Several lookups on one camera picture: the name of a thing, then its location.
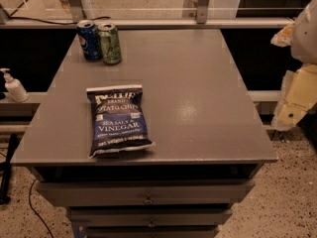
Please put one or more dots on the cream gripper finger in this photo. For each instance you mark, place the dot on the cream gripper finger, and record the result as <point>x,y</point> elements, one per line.
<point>298,95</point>
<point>284,37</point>

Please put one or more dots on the green soda can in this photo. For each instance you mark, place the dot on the green soda can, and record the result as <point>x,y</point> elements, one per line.
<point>109,43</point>

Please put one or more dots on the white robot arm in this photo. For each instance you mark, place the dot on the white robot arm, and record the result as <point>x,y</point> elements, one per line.
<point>304,37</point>

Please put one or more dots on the blue Pepsi can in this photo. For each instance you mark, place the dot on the blue Pepsi can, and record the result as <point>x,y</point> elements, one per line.
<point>87,34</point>

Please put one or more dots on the grey drawer cabinet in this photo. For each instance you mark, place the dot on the grey drawer cabinet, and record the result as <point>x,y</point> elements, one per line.
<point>146,201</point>

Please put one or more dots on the blue potato chips bag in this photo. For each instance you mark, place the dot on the blue potato chips bag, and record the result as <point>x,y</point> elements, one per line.
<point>118,121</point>

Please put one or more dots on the white pump bottle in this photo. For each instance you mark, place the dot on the white pump bottle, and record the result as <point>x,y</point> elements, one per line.
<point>14,86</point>

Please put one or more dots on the black stand leg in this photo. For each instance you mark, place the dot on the black stand leg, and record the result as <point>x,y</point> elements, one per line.
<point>5,168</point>

